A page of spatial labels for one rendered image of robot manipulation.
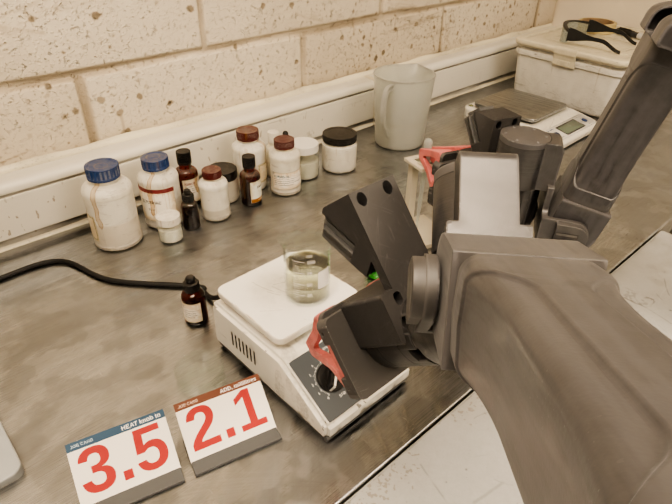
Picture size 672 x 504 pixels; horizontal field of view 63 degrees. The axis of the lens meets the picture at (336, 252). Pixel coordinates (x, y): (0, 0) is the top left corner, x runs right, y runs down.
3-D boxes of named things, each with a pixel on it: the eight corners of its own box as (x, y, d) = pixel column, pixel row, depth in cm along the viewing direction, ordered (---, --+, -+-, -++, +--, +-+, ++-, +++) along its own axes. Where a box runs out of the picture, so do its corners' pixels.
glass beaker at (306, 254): (336, 285, 64) (337, 226, 59) (325, 315, 59) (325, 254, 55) (286, 278, 65) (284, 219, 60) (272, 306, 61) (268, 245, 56)
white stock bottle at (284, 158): (266, 185, 102) (263, 135, 97) (294, 180, 104) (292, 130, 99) (277, 199, 98) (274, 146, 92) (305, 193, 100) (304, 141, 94)
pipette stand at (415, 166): (452, 241, 87) (464, 167, 80) (410, 254, 84) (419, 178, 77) (423, 218, 93) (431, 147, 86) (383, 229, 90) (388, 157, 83)
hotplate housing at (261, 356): (410, 381, 63) (417, 329, 58) (326, 448, 55) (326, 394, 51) (287, 292, 76) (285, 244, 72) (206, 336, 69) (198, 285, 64)
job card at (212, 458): (282, 440, 56) (280, 413, 54) (196, 477, 52) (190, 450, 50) (259, 398, 60) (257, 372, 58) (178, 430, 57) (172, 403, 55)
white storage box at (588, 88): (676, 94, 150) (696, 38, 142) (610, 125, 130) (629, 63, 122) (572, 68, 170) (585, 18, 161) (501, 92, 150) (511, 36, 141)
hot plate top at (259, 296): (362, 298, 63) (362, 292, 62) (279, 349, 56) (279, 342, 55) (294, 254, 70) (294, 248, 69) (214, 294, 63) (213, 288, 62)
